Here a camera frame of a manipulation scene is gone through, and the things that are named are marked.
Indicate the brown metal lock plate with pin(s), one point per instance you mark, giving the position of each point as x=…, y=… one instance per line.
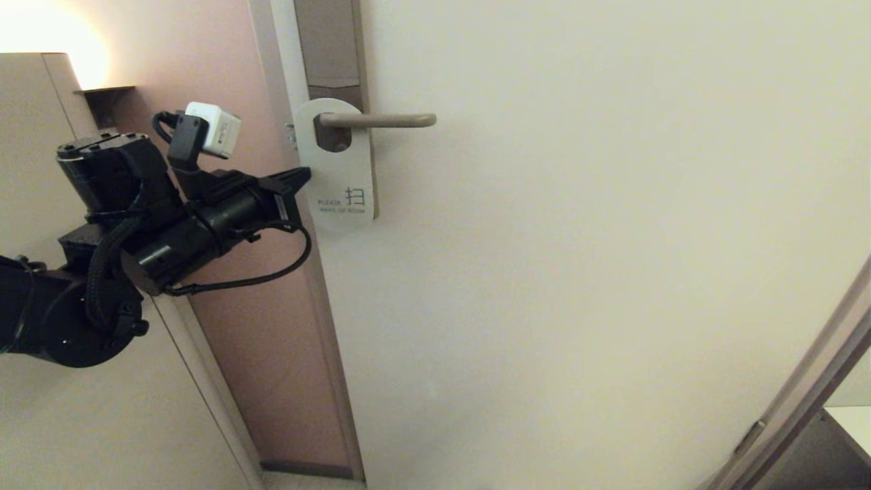
x=330, y=41

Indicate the small metal hinge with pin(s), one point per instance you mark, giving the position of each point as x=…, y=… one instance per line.
x=750, y=437

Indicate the white wrist camera with mount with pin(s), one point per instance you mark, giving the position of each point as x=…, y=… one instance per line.
x=218, y=129

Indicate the dark wall lamp bracket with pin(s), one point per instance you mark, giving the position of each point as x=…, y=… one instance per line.
x=109, y=101

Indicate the white door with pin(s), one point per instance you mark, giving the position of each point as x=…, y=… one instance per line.
x=578, y=272

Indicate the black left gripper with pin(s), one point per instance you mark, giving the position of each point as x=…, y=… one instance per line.
x=218, y=221

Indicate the blue do-not-disturb door hanger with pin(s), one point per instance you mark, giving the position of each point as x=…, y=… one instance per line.
x=340, y=170

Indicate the dark cabinet side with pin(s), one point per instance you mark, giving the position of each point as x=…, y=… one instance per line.
x=816, y=463

